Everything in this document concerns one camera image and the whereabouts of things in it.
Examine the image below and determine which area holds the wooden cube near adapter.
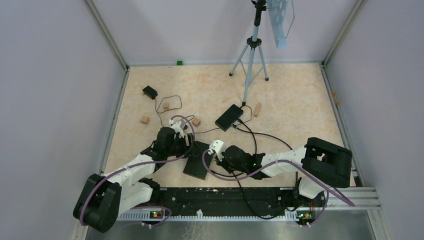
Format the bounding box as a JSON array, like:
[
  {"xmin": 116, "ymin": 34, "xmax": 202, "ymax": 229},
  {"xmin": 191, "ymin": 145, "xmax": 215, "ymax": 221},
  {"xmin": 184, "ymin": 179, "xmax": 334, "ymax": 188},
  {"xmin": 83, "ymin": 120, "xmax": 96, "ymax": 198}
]
[{"xmin": 162, "ymin": 102, "xmax": 170, "ymax": 110}]

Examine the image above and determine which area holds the black network switch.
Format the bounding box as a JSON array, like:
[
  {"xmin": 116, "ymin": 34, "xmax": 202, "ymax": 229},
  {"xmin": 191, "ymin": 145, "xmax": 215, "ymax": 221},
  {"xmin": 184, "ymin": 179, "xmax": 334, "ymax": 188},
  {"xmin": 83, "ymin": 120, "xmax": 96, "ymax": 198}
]
[
  {"xmin": 183, "ymin": 140, "xmax": 210, "ymax": 180},
  {"xmin": 215, "ymin": 104, "xmax": 244, "ymax": 132}
]

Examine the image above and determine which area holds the silver camera tripod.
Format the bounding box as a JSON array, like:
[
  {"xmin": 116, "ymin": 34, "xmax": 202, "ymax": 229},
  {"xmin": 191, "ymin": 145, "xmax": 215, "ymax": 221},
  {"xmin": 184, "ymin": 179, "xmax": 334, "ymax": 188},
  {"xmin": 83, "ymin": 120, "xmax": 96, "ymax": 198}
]
[{"xmin": 228, "ymin": 0, "xmax": 269, "ymax": 106}]

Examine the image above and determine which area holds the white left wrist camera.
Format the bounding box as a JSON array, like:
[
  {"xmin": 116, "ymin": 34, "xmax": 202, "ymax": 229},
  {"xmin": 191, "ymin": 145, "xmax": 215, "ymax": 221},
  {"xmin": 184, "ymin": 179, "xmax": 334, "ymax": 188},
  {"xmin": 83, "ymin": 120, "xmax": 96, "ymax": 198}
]
[{"xmin": 169, "ymin": 119, "xmax": 186, "ymax": 139}]

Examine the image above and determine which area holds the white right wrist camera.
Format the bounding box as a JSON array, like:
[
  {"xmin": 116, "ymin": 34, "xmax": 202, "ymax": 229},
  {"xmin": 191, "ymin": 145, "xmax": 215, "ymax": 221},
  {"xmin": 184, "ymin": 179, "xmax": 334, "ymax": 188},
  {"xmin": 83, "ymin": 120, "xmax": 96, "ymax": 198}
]
[{"xmin": 207, "ymin": 139, "xmax": 227, "ymax": 162}]

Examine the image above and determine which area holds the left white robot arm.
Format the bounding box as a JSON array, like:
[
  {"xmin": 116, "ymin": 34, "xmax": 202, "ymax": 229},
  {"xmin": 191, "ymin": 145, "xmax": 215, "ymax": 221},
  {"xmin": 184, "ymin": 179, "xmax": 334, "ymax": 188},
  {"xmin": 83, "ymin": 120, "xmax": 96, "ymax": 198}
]
[{"xmin": 72, "ymin": 127, "xmax": 195, "ymax": 233}]

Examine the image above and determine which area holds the long wooden block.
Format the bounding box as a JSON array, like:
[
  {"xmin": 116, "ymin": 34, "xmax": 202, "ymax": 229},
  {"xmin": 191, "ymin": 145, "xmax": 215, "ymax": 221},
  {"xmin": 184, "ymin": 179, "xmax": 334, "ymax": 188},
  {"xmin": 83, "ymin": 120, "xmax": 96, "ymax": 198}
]
[{"xmin": 253, "ymin": 102, "xmax": 262, "ymax": 118}]

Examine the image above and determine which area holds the perforated white panel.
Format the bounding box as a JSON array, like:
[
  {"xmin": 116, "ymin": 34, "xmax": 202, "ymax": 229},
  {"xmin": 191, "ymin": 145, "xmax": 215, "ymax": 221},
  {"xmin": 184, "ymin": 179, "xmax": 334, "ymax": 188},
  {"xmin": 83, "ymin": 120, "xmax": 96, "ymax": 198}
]
[{"xmin": 266, "ymin": 0, "xmax": 296, "ymax": 50}]

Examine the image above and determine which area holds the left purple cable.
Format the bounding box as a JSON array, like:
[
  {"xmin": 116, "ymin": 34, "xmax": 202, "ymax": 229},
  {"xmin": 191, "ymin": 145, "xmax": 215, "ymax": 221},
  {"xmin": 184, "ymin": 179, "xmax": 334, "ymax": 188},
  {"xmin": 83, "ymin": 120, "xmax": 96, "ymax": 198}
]
[{"xmin": 79, "ymin": 114, "xmax": 196, "ymax": 229}]

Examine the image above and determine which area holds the wooden cube near switch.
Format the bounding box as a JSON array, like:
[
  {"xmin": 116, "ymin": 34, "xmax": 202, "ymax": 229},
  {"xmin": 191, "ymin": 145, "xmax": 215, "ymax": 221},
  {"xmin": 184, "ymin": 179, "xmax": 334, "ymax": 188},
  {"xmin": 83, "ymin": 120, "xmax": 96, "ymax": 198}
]
[{"xmin": 192, "ymin": 117, "xmax": 201, "ymax": 128}]

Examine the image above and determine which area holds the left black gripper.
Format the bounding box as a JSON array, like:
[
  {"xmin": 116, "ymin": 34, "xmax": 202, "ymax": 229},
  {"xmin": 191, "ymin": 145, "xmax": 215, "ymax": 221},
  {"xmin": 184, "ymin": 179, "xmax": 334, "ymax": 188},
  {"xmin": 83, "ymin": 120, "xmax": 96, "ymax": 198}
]
[{"xmin": 166, "ymin": 133, "xmax": 203, "ymax": 159}]

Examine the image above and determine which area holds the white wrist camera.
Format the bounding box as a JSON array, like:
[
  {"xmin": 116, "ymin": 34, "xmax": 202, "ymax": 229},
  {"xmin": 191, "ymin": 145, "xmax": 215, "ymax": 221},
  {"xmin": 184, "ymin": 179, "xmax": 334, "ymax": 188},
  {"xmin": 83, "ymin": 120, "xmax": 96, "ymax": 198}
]
[
  {"xmin": 207, "ymin": 139, "xmax": 227, "ymax": 162},
  {"xmin": 169, "ymin": 119, "xmax": 186, "ymax": 139}
]

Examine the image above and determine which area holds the wooden cube by cord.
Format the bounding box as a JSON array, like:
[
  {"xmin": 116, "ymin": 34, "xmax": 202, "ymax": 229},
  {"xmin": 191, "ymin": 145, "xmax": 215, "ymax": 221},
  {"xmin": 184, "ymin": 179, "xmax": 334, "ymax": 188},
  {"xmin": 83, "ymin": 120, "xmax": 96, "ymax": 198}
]
[{"xmin": 140, "ymin": 116, "xmax": 150, "ymax": 125}]

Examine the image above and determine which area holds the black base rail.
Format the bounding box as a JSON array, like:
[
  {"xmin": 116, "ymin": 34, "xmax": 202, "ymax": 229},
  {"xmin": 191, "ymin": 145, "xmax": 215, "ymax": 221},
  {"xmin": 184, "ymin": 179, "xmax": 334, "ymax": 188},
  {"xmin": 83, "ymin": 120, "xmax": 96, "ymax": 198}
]
[{"xmin": 149, "ymin": 187, "xmax": 325, "ymax": 218}]

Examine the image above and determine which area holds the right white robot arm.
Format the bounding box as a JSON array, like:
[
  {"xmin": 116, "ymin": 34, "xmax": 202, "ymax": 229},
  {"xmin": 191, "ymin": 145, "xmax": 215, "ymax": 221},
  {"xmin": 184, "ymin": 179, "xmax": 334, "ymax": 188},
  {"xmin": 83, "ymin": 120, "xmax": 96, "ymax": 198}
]
[{"xmin": 205, "ymin": 137, "xmax": 353, "ymax": 206}]

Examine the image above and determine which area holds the wooden block on frame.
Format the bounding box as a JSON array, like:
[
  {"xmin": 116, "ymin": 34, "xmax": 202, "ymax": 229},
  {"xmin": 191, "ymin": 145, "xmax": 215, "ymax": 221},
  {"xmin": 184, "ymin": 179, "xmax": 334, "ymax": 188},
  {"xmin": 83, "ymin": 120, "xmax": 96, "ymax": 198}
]
[{"xmin": 331, "ymin": 91, "xmax": 340, "ymax": 106}]

